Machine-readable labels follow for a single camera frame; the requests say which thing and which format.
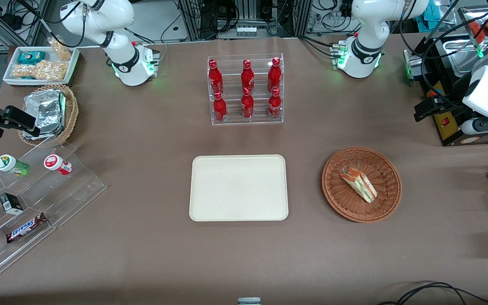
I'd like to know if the triangle sandwich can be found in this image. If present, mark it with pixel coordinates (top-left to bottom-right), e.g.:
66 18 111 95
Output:
339 166 378 204

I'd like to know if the white rectangular snack tray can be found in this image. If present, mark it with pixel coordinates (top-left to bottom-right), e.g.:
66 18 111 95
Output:
3 46 80 87

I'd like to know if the light tan wicker basket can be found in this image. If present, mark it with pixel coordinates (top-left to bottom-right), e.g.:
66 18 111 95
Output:
17 84 79 147

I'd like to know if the round brown wicker basket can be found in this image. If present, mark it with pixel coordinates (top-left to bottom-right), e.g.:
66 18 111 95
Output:
322 147 403 224

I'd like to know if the cream plastic tray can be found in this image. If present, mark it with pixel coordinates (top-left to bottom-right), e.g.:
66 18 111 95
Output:
189 155 289 222

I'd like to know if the black food warmer cabinet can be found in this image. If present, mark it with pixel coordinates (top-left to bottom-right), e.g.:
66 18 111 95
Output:
413 6 488 147

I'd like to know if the silver foil package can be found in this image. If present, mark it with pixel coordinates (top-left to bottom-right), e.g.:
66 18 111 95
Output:
24 90 67 128
21 125 67 141

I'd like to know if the green lid snack cup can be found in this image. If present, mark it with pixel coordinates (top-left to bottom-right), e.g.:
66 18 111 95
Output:
0 154 31 177

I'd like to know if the steel food pan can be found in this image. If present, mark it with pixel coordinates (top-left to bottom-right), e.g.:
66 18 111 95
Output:
444 38 488 77

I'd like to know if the long clear nut bag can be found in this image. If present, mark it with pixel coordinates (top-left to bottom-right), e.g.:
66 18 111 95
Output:
12 61 67 81

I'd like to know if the red lid snack cup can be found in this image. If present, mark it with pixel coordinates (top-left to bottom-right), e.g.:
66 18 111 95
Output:
43 154 73 176

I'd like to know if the teal snack packet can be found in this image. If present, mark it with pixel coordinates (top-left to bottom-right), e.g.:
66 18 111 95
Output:
17 51 46 65

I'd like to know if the red packaged food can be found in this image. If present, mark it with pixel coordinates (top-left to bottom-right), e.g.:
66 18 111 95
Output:
466 19 488 43

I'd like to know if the small black box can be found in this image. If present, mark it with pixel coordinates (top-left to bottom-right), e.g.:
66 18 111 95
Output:
0 193 24 215

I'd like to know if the small clear nut bag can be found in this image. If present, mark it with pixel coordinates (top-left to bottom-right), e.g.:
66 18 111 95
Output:
47 36 73 62

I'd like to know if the teal paper packet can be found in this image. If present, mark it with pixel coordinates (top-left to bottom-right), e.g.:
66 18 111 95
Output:
423 3 440 31

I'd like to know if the clear acrylic stepped stand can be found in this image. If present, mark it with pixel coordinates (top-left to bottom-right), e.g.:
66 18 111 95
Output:
0 136 108 287

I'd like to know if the snickers chocolate bar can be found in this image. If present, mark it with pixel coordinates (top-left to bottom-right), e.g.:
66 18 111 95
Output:
6 213 49 244

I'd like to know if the red cola bottle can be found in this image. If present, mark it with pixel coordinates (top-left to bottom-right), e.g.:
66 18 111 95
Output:
268 87 282 119
208 59 224 95
267 57 282 91
213 91 228 123
241 87 255 119
241 59 255 91

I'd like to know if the clear acrylic bottle rack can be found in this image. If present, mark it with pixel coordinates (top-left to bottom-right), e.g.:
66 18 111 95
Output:
207 53 285 126

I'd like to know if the aluminium equipment rack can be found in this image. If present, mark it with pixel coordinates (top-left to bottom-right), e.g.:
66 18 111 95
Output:
178 0 314 41

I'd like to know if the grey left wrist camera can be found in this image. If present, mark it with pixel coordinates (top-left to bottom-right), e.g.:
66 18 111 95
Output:
459 117 488 136

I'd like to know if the black looped cable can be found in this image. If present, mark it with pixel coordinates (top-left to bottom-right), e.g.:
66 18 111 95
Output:
375 280 488 305

